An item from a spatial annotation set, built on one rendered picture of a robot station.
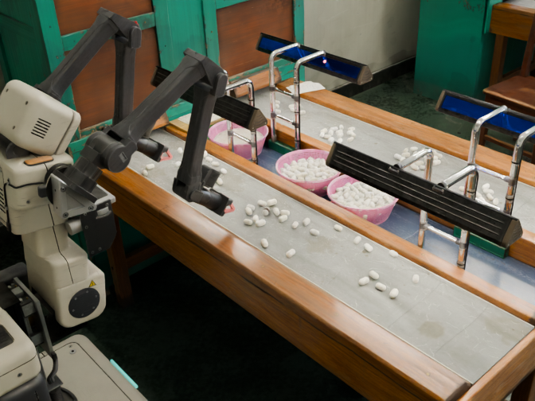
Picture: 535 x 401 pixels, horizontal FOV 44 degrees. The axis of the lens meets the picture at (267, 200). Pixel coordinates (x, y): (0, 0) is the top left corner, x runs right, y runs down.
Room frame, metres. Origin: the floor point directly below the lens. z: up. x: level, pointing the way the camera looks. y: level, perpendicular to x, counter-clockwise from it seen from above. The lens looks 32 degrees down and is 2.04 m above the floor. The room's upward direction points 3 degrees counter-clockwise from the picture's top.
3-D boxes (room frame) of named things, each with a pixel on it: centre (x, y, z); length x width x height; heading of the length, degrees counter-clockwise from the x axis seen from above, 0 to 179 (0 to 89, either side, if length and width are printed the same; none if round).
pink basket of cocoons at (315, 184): (2.30, -0.17, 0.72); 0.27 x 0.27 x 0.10
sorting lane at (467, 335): (1.95, -0.02, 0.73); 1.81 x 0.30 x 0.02; 41
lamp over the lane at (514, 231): (1.59, -0.41, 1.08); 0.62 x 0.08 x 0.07; 41
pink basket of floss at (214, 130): (2.63, 0.11, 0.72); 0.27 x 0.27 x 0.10
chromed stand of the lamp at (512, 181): (1.89, -0.78, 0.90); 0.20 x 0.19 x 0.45; 41
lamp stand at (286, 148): (2.63, -0.15, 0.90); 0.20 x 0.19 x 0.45; 41
